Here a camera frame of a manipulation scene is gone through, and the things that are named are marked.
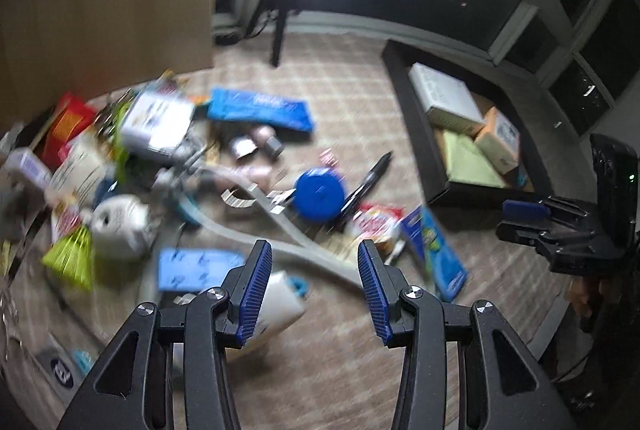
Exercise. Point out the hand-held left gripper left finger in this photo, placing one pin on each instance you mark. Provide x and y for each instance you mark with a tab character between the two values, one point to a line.
252	292

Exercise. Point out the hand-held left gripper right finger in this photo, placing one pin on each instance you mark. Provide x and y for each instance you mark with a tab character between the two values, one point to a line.
372	295

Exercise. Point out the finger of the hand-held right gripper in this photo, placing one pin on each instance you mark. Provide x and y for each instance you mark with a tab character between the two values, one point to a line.
525	210
520	236

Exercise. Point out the white plastic bottle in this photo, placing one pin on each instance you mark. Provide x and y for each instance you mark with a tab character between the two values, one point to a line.
282	305

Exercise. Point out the blue clothespin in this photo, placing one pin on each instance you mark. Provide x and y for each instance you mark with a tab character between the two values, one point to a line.
300	286

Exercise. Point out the blue round lid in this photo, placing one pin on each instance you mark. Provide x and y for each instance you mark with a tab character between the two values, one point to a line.
317	195

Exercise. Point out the black shallow container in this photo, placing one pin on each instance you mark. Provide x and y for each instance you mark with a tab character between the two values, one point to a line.
407	100

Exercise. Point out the yellow green bristle brush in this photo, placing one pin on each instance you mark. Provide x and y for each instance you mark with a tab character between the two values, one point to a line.
70	257

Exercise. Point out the person's right hand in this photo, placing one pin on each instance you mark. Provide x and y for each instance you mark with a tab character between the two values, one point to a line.
582	297

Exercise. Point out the light blue patterned packet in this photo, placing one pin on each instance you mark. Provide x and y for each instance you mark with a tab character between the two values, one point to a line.
195	267

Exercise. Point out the red white snack packet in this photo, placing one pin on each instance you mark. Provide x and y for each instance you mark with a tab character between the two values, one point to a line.
375	222

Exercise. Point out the blue green printed packet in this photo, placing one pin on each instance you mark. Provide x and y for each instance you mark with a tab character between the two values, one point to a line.
435	255

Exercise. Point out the orange box with label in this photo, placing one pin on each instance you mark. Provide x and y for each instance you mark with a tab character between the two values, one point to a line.
500	140

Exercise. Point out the green paper pad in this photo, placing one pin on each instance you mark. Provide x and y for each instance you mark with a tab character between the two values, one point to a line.
470	160

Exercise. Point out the black marker pen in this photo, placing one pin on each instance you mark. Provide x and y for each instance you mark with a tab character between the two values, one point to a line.
365	185

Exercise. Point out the white paper sheet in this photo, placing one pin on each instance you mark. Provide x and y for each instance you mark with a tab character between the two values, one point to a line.
442	95

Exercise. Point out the pink cosmetic tubes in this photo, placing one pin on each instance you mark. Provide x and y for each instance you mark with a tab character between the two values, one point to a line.
250	143

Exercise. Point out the blue plastic packet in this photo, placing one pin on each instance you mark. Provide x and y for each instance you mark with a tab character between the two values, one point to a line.
260	108

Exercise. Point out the white box blue label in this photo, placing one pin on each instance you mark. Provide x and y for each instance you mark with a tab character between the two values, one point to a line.
155	120

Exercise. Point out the white printed pouch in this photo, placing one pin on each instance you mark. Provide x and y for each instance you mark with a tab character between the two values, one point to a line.
82	170

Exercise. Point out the black light stand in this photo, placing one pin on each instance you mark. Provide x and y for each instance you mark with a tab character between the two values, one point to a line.
277	40

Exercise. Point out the small white box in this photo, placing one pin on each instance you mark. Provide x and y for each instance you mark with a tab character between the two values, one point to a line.
25	168

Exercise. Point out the wooden cabinet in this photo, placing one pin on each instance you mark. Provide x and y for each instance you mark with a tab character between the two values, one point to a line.
100	10

